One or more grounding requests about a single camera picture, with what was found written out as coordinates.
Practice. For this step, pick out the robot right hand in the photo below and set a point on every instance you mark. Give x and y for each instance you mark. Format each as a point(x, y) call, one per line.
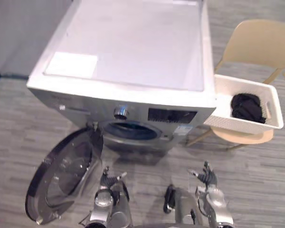
point(207, 177)

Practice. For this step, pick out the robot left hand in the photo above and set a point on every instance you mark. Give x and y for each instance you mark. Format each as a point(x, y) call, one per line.
point(109, 181)

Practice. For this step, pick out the black clothes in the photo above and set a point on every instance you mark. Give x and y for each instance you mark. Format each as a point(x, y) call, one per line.
point(248, 108)

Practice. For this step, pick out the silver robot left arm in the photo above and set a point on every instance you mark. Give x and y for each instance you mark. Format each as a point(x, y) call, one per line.
point(101, 204)

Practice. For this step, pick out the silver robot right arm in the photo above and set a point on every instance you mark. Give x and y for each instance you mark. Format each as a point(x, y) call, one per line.
point(216, 202)

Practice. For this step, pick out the round glass washing machine door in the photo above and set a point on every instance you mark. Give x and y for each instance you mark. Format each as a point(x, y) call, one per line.
point(61, 166)

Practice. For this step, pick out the white woven plastic laundry basket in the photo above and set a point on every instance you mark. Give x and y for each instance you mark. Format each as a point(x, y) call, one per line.
point(228, 126)

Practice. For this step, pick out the chrome washing machine dial knob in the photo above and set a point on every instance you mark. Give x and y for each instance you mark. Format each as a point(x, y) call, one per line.
point(120, 112)

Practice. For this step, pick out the black washing machine display panel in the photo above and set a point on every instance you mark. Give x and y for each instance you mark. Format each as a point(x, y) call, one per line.
point(171, 115)

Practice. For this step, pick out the silver front-load washing machine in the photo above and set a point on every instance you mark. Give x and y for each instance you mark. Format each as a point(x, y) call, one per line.
point(133, 47)

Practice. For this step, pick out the silver robot left leg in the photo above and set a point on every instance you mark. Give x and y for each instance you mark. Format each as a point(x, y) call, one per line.
point(121, 204)

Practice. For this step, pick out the silver robot leg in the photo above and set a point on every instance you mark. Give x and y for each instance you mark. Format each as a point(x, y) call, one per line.
point(183, 204)
point(121, 204)

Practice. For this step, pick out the silver robot right leg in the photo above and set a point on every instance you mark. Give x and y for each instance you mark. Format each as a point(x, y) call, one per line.
point(183, 204)

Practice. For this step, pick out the blue white energy label sticker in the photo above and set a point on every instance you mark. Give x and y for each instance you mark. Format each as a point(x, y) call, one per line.
point(182, 132)

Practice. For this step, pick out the beige chair with metal legs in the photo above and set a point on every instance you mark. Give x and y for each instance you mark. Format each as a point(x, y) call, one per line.
point(259, 40)

